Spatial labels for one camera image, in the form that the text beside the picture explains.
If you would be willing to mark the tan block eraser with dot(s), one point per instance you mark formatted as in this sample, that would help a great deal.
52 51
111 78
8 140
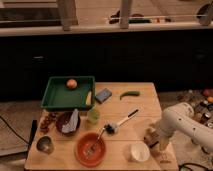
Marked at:
151 138

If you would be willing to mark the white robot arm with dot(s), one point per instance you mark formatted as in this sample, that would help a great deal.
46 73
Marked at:
179 118

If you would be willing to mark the small green cup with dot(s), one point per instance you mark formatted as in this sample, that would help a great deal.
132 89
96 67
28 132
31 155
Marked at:
93 116

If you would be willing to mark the white plastic cup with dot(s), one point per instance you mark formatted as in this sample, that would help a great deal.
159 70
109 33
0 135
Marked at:
138 152

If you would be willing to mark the small metal cup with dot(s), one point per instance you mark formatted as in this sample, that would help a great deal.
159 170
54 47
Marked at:
45 145

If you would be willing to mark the yellow banana piece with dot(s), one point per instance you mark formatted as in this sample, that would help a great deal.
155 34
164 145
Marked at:
88 99

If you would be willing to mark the green chili pepper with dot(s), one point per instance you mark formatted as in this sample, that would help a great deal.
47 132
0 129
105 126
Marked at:
129 93

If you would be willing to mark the orange fruit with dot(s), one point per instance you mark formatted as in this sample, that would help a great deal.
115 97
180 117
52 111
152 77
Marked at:
71 84

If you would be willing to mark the green plastic tray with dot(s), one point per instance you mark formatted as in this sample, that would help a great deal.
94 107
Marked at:
58 97

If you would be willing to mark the dark brown bowl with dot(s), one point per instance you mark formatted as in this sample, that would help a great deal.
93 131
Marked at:
62 120

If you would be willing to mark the crumpled white paper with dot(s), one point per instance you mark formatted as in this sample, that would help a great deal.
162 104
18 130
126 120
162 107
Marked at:
72 123

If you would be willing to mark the metal whisk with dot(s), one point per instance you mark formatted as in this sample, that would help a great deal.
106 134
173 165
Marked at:
91 149

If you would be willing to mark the orange bowl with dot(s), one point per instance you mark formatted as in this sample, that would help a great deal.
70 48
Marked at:
82 146

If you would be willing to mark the brown dried food pile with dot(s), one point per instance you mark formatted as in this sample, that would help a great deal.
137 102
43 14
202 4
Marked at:
47 121

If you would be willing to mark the white handled dish brush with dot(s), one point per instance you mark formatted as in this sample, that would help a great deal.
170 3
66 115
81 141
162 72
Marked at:
112 128

